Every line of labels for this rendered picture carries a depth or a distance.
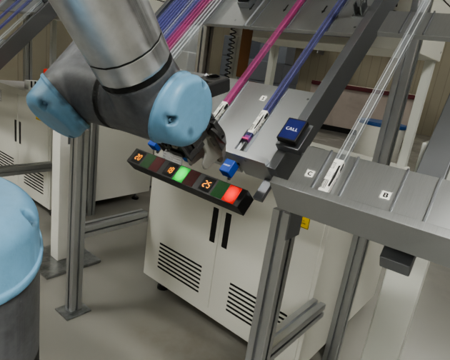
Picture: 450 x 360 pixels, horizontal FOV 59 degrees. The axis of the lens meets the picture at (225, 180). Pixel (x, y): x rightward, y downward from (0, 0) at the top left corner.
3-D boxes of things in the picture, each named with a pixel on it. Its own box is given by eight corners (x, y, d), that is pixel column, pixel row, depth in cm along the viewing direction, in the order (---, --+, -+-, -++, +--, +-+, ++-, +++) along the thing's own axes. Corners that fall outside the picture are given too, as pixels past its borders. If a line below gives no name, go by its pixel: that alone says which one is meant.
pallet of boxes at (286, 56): (245, 117, 735) (256, 44, 699) (289, 126, 702) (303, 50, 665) (211, 121, 619) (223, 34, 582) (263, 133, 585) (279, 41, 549)
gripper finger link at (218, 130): (207, 147, 72) (186, 115, 65) (213, 140, 72) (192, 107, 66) (227, 153, 69) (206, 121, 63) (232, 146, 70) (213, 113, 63)
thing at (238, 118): (274, 172, 76) (270, 163, 74) (87, 111, 115) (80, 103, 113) (320, 101, 82) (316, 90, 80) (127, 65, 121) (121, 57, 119)
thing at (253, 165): (275, 184, 78) (264, 163, 73) (90, 119, 117) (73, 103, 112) (278, 179, 78) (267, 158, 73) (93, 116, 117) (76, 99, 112)
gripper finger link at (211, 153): (206, 180, 74) (184, 150, 67) (223, 156, 76) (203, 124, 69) (219, 185, 72) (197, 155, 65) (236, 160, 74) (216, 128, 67)
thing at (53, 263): (46, 280, 153) (49, 73, 131) (18, 255, 167) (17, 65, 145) (101, 262, 171) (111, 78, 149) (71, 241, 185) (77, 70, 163)
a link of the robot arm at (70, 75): (67, 110, 40) (128, 36, 44) (6, 92, 45) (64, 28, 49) (109, 155, 46) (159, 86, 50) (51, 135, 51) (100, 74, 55)
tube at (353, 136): (321, 208, 54) (321, 203, 53) (312, 205, 55) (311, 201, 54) (432, 1, 75) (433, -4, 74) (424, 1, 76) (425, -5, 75)
